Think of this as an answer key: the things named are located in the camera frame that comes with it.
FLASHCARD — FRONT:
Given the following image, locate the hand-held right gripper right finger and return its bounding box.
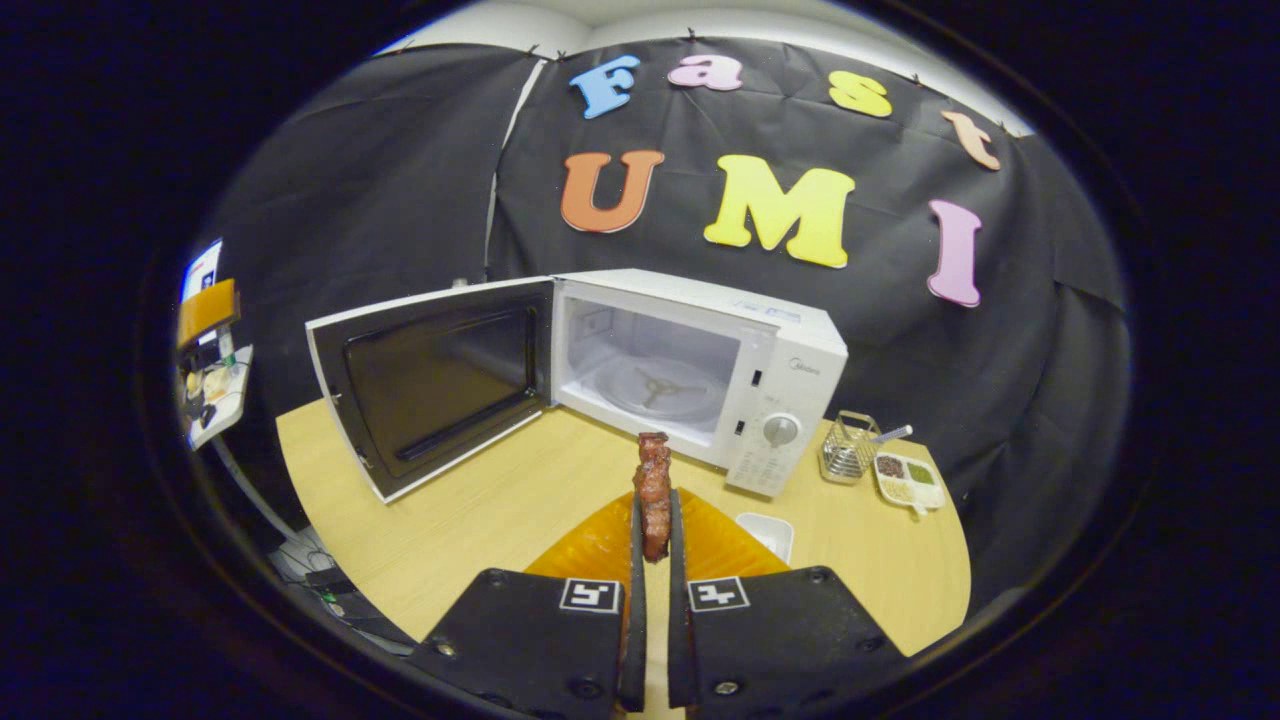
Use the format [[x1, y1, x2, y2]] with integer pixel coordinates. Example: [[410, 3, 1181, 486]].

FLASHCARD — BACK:
[[667, 488, 913, 716]]

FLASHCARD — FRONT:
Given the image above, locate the white microwave oven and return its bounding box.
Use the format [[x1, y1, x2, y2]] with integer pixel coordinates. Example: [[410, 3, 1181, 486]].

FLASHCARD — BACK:
[[305, 268, 849, 504]]

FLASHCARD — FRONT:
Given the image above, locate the white divided seasoning tray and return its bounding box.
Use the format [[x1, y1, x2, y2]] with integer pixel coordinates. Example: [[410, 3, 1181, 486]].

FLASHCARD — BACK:
[[874, 452, 948, 517]]

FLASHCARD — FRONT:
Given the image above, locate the metal wire holder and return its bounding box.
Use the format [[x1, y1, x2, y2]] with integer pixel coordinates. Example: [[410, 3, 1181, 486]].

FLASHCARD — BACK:
[[819, 410, 883, 487]]

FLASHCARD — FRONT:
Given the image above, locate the white side table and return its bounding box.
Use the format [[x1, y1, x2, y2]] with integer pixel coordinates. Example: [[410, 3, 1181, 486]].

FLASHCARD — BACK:
[[185, 345, 255, 451]]

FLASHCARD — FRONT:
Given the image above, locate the brown box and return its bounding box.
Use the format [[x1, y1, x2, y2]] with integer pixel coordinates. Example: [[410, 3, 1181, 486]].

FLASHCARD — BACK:
[[177, 279, 242, 350]]

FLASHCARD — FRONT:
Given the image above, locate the white ridged plate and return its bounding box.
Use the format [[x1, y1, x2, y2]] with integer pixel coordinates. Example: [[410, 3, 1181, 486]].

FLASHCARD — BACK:
[[735, 512, 795, 564]]

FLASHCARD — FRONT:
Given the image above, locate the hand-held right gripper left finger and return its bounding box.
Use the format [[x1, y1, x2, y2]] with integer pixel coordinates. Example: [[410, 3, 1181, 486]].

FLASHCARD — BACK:
[[405, 490, 649, 716]]

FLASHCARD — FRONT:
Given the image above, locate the brown meat piece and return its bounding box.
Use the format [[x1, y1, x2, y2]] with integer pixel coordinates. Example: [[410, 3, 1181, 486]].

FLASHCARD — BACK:
[[633, 432, 674, 564]]

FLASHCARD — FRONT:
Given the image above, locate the glass turntable plate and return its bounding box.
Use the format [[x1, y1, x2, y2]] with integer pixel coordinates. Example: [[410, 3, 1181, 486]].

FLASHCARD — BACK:
[[595, 357, 727, 422]]

